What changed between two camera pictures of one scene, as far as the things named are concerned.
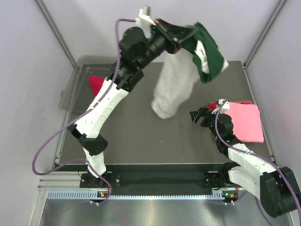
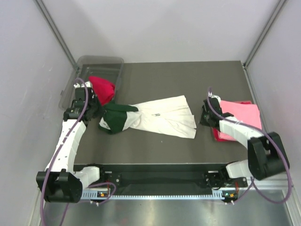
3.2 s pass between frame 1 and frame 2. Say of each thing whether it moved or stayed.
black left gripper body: moved
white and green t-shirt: moved
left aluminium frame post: stayed
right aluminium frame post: stayed
